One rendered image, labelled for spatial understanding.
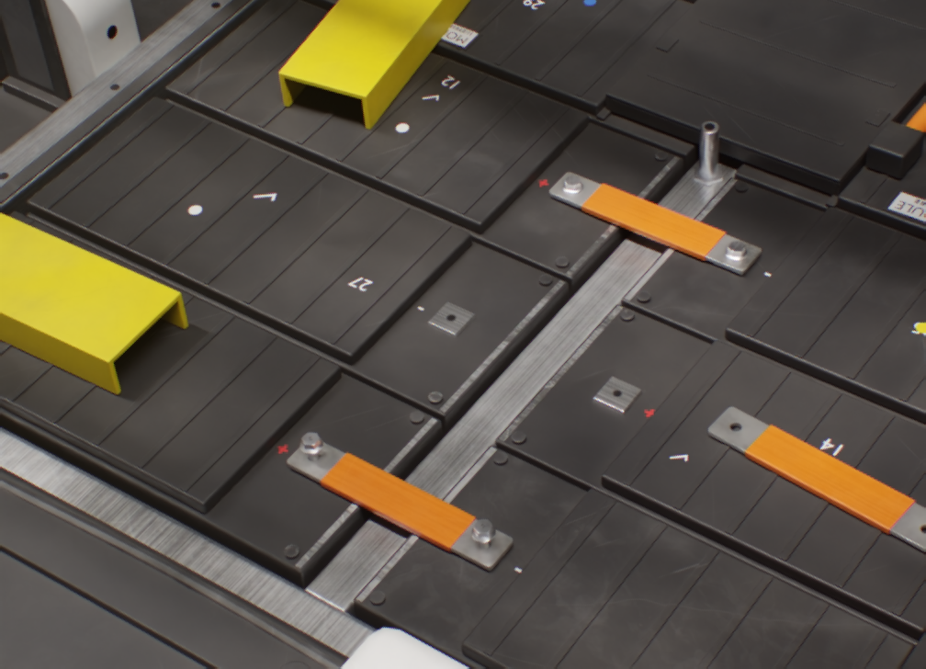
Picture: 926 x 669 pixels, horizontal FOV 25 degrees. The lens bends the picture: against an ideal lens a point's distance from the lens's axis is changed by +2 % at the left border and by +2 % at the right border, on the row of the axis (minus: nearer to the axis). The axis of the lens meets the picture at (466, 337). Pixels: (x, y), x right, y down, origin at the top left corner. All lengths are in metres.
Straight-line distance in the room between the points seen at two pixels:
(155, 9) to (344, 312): 0.56
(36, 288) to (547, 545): 0.38
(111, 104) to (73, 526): 0.51
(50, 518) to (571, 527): 0.30
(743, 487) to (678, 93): 0.36
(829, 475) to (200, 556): 0.37
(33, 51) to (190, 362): 0.47
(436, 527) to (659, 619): 0.15
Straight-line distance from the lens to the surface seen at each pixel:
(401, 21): 1.53
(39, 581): 1.12
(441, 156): 1.46
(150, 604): 1.09
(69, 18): 1.68
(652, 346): 1.33
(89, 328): 1.33
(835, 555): 1.21
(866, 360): 1.31
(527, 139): 1.47
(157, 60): 1.60
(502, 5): 1.59
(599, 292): 1.38
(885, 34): 1.54
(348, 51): 1.51
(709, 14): 1.56
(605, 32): 1.56
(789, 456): 1.25
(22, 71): 1.77
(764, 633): 1.18
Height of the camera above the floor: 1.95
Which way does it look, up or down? 45 degrees down
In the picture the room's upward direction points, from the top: 6 degrees counter-clockwise
